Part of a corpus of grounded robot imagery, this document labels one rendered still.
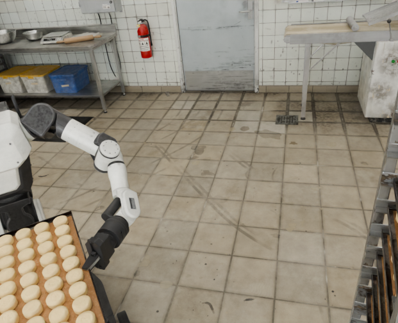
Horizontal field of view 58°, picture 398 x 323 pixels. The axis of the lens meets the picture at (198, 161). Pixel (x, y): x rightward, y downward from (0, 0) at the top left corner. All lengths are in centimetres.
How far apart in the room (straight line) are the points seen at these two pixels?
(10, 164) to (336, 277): 190
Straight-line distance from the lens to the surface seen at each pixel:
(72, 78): 515
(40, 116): 146
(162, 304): 231
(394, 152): 106
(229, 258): 250
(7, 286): 124
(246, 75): 503
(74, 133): 145
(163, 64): 522
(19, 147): 145
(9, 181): 151
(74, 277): 116
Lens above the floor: 182
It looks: 31 degrees down
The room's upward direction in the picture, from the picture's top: 6 degrees counter-clockwise
